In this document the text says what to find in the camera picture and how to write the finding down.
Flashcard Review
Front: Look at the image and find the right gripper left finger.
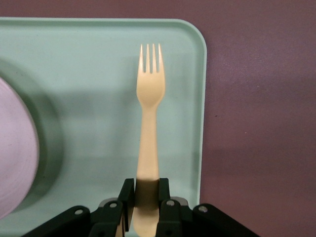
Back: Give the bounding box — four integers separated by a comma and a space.
23, 178, 136, 237

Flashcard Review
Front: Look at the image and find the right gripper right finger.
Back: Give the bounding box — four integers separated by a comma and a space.
157, 177, 262, 237

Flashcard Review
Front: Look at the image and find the yellow plastic fork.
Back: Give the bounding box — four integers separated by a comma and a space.
132, 43, 165, 237

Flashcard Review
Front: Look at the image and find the round beige plate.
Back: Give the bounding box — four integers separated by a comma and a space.
0, 75, 40, 220

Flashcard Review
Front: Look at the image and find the light green rectangular tray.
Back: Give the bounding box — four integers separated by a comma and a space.
0, 16, 207, 237

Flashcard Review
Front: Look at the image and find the brown table mat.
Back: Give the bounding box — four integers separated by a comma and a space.
0, 0, 316, 237

